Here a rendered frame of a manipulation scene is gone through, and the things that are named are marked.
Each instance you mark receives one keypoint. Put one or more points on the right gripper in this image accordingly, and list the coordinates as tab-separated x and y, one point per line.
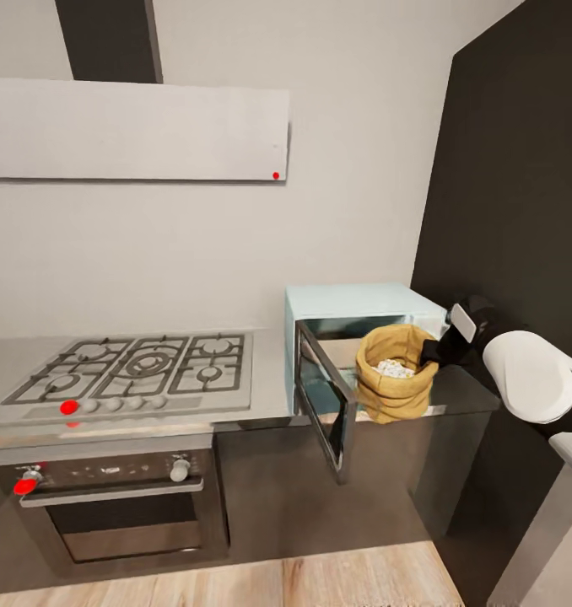
442	351

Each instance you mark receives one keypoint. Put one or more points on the oven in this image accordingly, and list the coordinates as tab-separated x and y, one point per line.
119	506

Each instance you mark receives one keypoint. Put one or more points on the range hood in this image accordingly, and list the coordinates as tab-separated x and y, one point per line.
118	119

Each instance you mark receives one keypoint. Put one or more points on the microwave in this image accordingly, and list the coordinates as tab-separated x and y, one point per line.
325	323

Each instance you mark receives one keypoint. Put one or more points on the popcorn bag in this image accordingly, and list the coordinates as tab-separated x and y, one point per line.
393	398

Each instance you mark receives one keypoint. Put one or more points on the fridge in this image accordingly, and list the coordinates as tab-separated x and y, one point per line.
498	222

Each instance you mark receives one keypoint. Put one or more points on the burner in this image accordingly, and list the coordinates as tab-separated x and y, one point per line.
110	377

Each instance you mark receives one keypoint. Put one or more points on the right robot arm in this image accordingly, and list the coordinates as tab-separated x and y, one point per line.
533	377

